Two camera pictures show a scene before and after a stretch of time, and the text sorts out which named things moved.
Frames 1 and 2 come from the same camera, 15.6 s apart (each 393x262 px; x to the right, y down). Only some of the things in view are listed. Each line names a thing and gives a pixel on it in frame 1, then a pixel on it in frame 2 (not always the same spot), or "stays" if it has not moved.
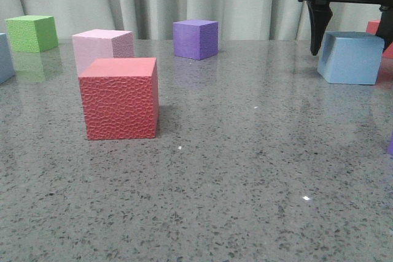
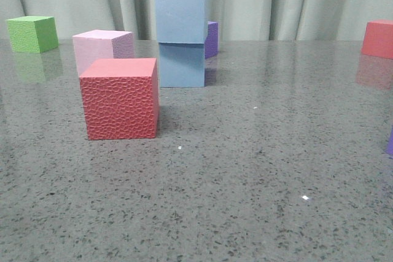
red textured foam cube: x=120 y=96 stays
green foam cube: x=31 y=34 stays
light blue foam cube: x=350 y=57 to x=182 y=64
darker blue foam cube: x=7 y=69 to x=180 y=15
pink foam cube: x=90 y=45 stays
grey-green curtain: x=246 y=3 stays
